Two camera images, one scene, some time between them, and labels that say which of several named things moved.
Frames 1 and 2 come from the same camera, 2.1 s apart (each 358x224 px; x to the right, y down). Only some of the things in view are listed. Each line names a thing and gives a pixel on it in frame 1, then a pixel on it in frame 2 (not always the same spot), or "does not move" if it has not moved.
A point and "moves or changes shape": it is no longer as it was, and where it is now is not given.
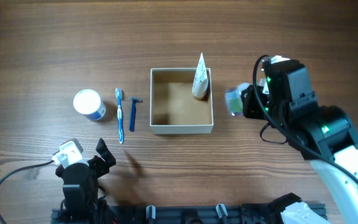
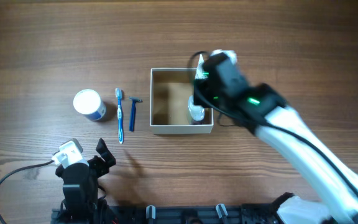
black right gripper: [250, 101] to [202, 86]
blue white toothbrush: [120, 132] does not move
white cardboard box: [173, 109] does not move
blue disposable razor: [132, 122] does not move
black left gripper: [102, 168] does not move
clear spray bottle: [234, 99] moves or changes shape
